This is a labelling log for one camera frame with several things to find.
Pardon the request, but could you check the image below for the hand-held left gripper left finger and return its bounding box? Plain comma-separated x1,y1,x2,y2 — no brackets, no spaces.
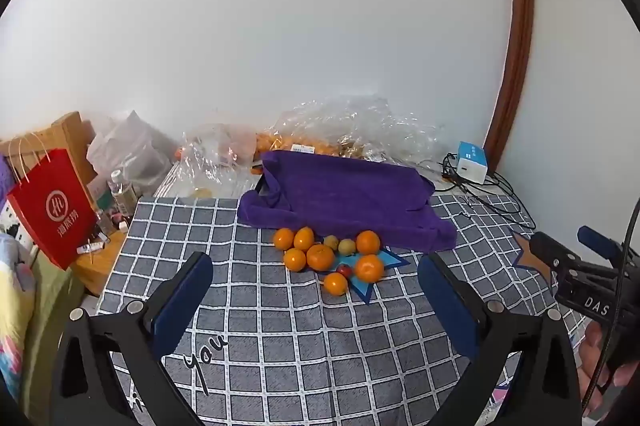
50,251,214,426

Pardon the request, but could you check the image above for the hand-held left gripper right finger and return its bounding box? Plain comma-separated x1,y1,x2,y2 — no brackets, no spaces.
417,252,585,426

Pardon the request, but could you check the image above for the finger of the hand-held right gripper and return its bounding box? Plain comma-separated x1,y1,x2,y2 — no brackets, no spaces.
577,226,626,263
530,232,584,273

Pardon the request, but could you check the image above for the large orange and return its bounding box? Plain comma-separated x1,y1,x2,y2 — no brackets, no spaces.
355,230,382,255
306,243,336,272
354,254,385,283

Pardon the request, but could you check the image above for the small orange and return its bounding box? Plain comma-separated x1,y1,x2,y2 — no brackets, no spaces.
273,227,296,251
323,272,349,297
293,227,316,253
283,248,307,273

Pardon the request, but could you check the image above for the purple towel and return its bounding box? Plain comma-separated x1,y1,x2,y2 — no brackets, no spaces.
236,150,458,254

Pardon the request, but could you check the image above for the person's right hand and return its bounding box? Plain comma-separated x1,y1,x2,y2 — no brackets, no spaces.
578,320,640,417

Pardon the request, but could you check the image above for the wooden nightstand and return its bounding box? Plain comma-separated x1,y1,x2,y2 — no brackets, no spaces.
70,228,130,297

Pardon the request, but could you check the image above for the white and blue box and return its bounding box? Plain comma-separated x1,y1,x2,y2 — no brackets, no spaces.
456,141,489,185

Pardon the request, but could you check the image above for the grey checkered bed sheet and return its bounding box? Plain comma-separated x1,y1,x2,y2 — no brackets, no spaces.
95,183,601,426

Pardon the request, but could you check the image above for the clear plastic bottle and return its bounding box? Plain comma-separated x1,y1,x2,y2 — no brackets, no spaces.
107,168,138,219

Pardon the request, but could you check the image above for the green cloth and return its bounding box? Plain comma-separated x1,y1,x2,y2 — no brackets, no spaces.
20,251,88,407

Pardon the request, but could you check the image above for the small clear plastic bag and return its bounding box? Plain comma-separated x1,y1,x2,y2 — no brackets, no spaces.
177,123,263,199

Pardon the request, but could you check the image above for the red paper bag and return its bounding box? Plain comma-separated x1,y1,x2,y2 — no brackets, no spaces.
6,133,98,271

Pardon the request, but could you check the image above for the grey plastic bag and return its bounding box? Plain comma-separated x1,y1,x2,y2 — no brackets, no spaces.
86,110,176,199

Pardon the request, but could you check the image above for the pastel patterned quilt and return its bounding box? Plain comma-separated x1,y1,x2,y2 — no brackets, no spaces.
0,233,38,402

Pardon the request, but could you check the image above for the white power strip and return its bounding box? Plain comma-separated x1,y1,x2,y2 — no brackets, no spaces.
0,198,33,257

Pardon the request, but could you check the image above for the pile of bagged oranges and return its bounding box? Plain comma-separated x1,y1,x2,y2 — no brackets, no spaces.
257,132,346,157

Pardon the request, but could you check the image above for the large clear plastic bag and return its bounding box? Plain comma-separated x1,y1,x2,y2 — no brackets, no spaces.
257,93,448,167

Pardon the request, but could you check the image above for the black tether cable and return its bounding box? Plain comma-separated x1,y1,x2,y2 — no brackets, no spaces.
581,197,640,416

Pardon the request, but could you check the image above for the black cable bundle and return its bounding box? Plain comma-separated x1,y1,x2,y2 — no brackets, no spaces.
440,153,538,229

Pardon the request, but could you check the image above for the brown wooden door frame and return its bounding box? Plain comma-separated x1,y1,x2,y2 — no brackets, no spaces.
482,0,536,174

